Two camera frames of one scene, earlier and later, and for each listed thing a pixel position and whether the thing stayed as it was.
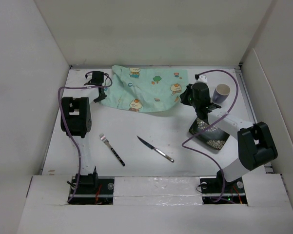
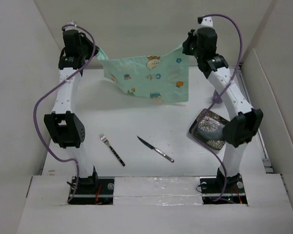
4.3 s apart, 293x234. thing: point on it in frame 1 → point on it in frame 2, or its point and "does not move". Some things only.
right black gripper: x=184 y=95 → x=186 y=49
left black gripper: x=103 y=97 → x=83 y=38
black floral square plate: x=213 y=137 does not move
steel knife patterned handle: x=156 y=149 does not move
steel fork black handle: x=104 y=139 does not move
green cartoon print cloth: x=138 y=89 → x=165 y=79
